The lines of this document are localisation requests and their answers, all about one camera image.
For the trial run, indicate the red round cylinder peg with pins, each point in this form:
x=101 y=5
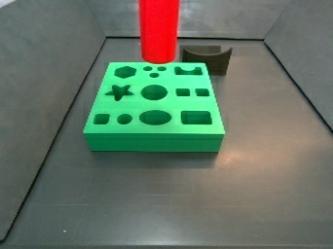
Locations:
x=157 y=21

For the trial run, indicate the green shape sorter block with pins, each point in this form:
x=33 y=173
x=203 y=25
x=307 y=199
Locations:
x=155 y=108

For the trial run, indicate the dark grey curved block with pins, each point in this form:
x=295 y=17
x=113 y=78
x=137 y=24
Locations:
x=211 y=55

